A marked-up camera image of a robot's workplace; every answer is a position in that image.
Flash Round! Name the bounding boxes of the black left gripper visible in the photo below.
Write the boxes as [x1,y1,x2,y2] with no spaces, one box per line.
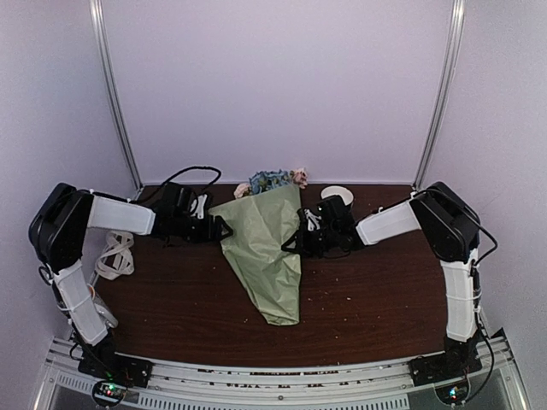
[174,213,233,244]

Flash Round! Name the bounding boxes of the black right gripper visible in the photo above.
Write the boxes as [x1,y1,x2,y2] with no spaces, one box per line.
[282,225,338,259]

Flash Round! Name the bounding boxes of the pink and green wrapping paper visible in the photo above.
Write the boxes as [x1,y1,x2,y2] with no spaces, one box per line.
[210,184,302,326]

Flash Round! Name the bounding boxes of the white ribbon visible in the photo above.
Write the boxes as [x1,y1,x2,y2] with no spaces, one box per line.
[95,231,135,281]

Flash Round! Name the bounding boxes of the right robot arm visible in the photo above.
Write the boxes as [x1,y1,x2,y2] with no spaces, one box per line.
[281,182,486,385]

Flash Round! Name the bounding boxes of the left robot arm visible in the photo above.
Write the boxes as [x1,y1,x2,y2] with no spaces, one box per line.
[28,183,233,388]

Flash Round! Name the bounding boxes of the white and dark bowl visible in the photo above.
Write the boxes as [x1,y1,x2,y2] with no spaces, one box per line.
[321,185,354,207]

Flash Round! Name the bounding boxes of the orange and white cup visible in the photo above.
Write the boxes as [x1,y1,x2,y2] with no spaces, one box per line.
[87,284,119,329]

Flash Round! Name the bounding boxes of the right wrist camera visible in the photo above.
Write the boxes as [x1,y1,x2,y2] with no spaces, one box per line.
[298,208,322,232]

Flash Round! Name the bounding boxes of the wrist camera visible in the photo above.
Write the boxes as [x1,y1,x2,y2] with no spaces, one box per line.
[190,193,212,220]
[298,208,322,232]

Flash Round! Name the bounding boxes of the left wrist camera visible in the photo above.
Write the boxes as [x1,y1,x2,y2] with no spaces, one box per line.
[190,193,212,220]

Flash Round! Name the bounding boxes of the aluminium front rail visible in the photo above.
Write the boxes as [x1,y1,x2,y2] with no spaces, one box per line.
[32,332,533,410]

